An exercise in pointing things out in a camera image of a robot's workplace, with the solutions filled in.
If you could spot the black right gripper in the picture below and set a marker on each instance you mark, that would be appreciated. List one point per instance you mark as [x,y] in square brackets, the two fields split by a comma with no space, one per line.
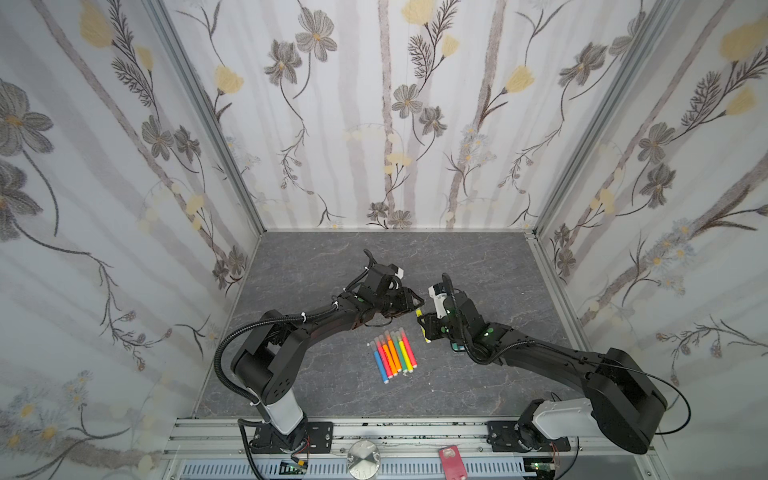
[432,324]

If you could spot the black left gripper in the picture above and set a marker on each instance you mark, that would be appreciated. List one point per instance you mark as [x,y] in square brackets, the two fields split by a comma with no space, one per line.
[406,301]

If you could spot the yellow marker pen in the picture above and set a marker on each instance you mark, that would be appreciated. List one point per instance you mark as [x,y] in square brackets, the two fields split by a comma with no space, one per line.
[423,322]

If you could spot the pink marker pen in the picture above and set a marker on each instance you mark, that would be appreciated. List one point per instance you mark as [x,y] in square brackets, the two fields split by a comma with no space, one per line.
[409,352]

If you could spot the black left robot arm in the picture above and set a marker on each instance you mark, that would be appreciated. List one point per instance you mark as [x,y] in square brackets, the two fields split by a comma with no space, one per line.
[261,360]

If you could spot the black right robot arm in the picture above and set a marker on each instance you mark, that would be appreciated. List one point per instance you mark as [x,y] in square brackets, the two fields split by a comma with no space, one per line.
[618,400]

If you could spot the dark orange marker pen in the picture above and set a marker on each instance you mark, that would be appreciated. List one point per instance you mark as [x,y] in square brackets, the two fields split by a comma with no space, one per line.
[390,358]

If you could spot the lime green marker pen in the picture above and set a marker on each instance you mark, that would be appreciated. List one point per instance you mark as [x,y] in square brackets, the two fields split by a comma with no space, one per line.
[402,353]

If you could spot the light blue marker pen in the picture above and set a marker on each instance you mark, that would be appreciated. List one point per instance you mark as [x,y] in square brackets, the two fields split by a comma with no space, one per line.
[379,363]

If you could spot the red marker pen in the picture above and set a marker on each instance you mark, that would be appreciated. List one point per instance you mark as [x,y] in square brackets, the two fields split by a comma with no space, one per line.
[384,360]

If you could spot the pink rectangular tag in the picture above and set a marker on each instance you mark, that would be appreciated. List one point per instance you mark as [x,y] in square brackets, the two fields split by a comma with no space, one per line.
[452,463]

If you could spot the round silver metal knob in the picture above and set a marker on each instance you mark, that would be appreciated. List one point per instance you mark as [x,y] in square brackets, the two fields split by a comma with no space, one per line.
[363,460]

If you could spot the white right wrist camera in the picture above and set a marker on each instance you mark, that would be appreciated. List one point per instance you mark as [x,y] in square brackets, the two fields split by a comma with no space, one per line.
[438,294]

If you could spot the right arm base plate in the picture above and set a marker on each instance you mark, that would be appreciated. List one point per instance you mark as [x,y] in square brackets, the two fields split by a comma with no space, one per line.
[510,435]

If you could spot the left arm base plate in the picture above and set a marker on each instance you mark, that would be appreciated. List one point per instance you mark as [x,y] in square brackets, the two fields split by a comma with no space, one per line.
[312,437]

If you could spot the white slotted cable duct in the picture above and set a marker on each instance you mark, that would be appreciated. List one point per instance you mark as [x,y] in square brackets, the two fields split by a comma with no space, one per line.
[337,468]

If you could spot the aluminium mounting rail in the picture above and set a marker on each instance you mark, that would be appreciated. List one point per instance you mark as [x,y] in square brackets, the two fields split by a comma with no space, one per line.
[590,457]

